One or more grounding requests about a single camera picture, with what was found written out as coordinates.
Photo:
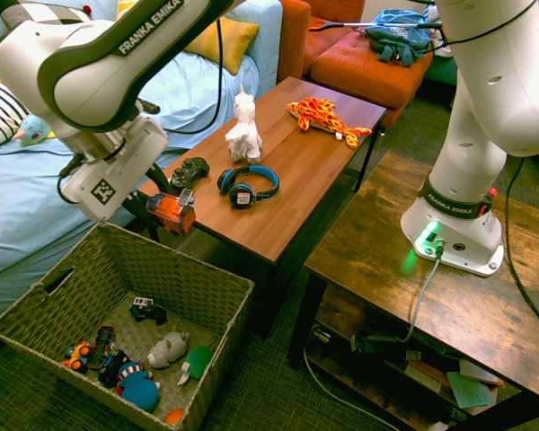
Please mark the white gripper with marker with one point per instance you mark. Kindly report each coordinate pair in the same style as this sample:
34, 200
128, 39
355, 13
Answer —
126, 166

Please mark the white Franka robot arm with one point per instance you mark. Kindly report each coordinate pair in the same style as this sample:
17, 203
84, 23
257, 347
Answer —
94, 58

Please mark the woven wicker basket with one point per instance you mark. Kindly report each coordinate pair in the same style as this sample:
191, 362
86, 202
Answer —
170, 278

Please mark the black white toy jeep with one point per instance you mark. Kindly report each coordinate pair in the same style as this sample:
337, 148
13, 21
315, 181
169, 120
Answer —
146, 310

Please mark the red black toy race car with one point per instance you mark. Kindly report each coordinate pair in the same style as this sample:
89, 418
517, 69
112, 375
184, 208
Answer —
102, 343

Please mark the green plush toy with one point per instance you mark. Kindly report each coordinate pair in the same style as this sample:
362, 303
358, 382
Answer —
200, 361

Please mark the orange toy truck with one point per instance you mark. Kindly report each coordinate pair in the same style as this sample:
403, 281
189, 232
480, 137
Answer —
78, 354

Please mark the dark blue toy car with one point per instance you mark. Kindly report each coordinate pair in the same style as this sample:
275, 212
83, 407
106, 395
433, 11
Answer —
112, 368

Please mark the black game controller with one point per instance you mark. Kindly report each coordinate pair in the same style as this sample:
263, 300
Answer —
191, 170

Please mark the black TV remote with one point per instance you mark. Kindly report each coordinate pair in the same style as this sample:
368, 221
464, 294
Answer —
152, 108

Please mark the blue black headphones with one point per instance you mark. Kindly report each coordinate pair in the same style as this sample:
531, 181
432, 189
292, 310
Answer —
241, 196

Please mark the white unicorn plush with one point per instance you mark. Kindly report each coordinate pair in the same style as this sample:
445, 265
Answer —
244, 130

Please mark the sofa with light blue sheet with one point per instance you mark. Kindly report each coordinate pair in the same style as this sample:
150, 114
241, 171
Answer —
27, 197

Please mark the light blue narwhal plush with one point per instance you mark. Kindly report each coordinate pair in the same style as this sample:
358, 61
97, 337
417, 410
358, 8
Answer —
33, 132

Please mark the reddish wood coffee table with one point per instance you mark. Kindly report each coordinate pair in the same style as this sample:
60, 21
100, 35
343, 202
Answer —
296, 179

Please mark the grey rhino plush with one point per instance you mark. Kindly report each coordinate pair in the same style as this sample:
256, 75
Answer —
168, 350

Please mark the navy white striped pillow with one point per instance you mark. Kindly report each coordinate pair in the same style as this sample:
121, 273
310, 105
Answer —
0, 116

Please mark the mustard orange pillow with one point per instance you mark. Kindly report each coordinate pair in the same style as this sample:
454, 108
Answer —
238, 40

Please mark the orange yellow dolphin plush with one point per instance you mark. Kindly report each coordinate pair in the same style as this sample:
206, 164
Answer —
316, 114

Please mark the blue shield hero plush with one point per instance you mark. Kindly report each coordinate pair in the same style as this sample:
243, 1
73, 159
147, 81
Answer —
139, 390

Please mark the orange sofa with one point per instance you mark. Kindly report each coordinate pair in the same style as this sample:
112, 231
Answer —
294, 36

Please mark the orange ball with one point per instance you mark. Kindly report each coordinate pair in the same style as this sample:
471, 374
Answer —
175, 416

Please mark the orange tufted ottoman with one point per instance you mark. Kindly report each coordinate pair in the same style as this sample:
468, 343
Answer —
368, 74

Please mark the long reacher grabber tool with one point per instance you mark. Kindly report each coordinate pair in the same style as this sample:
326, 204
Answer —
355, 25

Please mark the black power adapter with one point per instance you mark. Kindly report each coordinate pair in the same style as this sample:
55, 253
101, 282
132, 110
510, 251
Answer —
373, 345

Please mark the teal clothes pile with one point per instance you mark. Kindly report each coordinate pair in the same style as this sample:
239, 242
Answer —
397, 40

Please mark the teal green bench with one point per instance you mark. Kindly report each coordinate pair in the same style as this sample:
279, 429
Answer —
442, 69

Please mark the rustic brown wood table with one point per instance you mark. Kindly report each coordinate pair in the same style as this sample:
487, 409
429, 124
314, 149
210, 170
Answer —
453, 310

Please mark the white patterned cloth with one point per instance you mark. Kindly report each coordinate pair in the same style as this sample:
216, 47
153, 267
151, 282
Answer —
433, 18

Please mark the green envelope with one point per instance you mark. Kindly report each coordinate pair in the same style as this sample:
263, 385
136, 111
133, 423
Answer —
469, 389

